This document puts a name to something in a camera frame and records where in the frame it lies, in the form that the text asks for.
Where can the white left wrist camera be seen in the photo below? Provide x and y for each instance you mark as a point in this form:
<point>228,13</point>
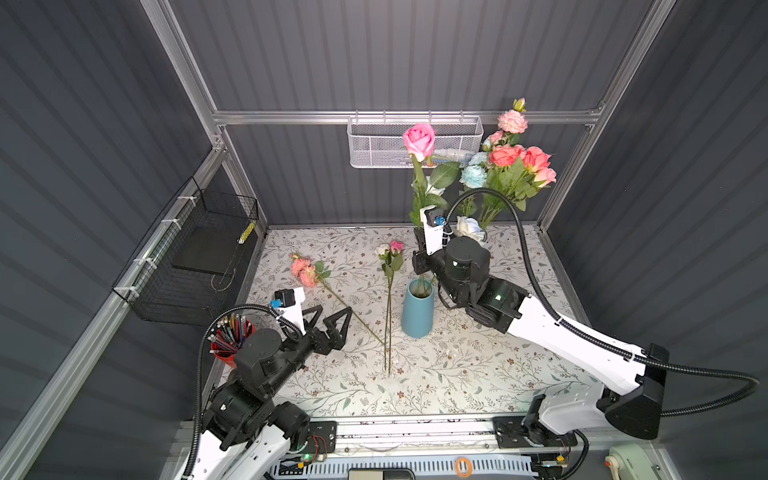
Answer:
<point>288,305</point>

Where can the small pink bud stem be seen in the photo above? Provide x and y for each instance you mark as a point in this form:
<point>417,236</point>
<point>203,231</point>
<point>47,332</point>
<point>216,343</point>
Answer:
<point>429,181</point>

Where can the teal cylindrical vase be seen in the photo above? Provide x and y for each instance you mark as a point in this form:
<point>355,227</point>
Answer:
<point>418,309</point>

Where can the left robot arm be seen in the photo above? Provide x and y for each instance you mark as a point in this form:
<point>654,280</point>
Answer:
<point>236,412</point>

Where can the white wire wall basket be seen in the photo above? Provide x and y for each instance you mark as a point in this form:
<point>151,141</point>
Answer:
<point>376,142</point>

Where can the pink carnation flower stem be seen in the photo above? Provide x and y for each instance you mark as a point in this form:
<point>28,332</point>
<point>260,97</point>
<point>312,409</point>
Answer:
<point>511,124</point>

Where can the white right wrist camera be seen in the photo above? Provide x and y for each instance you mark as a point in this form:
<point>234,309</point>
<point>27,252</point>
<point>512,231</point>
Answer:
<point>434,222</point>

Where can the deep pink rose stem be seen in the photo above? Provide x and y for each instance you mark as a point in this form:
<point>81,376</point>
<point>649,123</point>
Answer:
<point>534,159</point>

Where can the red pen cup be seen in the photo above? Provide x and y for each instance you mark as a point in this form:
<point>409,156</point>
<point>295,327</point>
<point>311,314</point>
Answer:
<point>228,336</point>

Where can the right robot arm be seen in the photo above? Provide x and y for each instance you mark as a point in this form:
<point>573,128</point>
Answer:
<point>630,388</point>

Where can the light pink rose stem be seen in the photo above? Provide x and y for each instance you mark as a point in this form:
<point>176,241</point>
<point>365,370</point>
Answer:
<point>544,177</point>

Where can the purple ribbed glass vase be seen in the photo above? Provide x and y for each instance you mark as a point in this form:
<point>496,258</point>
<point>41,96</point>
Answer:
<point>463,246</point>

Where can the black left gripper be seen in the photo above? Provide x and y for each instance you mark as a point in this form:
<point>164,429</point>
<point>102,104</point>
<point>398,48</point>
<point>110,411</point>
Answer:
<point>335,339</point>

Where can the white and magenta rosebud stems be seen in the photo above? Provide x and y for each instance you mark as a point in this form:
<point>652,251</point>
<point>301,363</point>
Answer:
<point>391,257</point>

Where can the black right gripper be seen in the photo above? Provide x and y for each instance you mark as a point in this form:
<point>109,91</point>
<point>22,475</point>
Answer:
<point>419,260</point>

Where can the coral pink rose stem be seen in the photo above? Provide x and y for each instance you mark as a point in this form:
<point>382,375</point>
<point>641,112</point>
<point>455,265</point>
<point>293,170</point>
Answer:
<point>505,174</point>

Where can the pink double carnation stem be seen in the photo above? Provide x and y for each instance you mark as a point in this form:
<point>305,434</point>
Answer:
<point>311,274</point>

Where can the white blue carnation stem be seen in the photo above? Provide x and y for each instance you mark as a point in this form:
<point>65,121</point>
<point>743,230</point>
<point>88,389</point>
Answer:
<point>473,176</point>

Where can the black wire wall basket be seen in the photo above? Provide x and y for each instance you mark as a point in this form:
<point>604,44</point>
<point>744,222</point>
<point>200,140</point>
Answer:
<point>193,265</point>

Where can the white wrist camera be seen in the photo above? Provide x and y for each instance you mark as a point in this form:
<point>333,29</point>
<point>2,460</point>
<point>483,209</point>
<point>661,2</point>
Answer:
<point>288,305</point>
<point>434,222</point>

